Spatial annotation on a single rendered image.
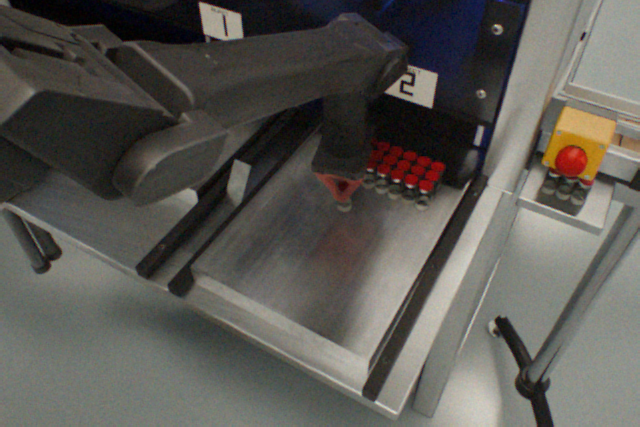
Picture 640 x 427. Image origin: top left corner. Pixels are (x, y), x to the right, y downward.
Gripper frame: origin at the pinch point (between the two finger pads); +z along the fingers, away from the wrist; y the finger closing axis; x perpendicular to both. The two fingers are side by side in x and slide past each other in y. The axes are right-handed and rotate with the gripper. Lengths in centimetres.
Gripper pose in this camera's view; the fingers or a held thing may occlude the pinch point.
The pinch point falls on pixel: (343, 189)
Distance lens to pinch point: 81.4
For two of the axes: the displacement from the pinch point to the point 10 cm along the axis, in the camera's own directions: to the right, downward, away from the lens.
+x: -9.6, -2.0, 1.9
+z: 0.1, 6.7, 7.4
